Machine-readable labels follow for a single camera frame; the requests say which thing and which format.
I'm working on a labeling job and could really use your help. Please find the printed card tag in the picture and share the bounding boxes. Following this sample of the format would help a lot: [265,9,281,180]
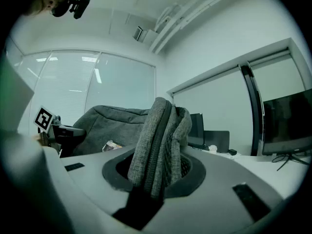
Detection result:
[102,140,123,153]

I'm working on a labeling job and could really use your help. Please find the white roller blind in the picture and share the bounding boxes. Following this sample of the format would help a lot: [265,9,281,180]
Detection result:
[248,47,307,102]
[172,66,247,156]

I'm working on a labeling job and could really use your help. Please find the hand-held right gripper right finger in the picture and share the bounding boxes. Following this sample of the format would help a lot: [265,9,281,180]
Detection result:
[163,152,207,200]

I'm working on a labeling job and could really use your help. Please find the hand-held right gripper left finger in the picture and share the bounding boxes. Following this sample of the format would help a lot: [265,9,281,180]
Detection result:
[102,147,164,231]

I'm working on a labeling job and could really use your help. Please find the black jacket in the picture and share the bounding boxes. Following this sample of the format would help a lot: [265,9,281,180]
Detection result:
[72,97,193,199]

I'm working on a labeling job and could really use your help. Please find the window venetian blinds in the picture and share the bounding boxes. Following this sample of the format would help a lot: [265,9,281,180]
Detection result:
[13,49,156,134]

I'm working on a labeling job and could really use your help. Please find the black window pillar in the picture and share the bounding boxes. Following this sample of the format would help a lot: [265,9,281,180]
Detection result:
[239,64,266,156]

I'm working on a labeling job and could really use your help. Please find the white ceiling vent unit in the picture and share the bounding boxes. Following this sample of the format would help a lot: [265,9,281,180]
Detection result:
[132,25,158,43]

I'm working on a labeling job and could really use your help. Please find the white ceiling pipes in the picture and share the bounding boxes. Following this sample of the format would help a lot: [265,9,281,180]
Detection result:
[148,0,247,55]

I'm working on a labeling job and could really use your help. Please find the black head-mounted camera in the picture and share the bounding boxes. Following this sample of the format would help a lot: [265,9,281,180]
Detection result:
[51,0,93,20]

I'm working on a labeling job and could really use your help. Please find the person's head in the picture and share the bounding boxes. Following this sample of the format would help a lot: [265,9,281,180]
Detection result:
[42,0,58,13]

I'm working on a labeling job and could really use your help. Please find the black monitor with thin stand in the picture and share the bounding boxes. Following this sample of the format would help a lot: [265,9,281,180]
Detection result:
[262,88,312,172]

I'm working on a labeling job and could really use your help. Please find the white table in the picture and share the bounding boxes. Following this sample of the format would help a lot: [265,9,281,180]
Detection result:
[185,145,312,201]

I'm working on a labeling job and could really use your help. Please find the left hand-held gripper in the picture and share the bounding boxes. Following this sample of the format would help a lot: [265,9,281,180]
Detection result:
[33,105,86,157]

